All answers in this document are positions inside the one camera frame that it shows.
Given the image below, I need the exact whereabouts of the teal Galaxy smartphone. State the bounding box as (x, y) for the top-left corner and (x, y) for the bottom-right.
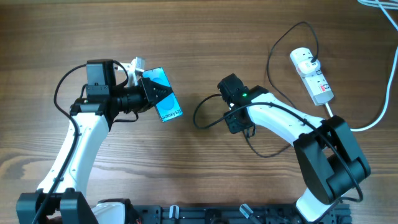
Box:
(143, 67), (183, 122)

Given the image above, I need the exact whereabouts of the black USB charging cable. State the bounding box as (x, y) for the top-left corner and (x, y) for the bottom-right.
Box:
(242, 21), (320, 159)

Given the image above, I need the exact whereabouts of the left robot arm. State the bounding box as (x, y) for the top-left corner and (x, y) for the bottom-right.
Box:
(16, 59), (174, 223)

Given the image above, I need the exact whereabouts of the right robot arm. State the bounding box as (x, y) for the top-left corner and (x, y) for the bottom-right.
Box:
(217, 73), (371, 223)

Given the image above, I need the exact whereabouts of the white USB charger plug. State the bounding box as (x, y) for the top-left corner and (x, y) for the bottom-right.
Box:
(297, 59), (320, 77)

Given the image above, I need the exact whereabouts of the white power strip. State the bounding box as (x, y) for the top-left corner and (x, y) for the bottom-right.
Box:
(290, 47), (334, 106)

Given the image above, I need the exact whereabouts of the black left camera cable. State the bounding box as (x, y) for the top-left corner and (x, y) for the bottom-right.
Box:
(30, 60), (130, 224)

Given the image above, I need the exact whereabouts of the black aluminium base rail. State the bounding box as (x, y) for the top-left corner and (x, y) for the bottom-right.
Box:
(75, 203), (352, 224)

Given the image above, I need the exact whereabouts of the white power strip cord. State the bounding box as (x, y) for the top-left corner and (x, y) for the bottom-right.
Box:
(325, 0), (398, 133)

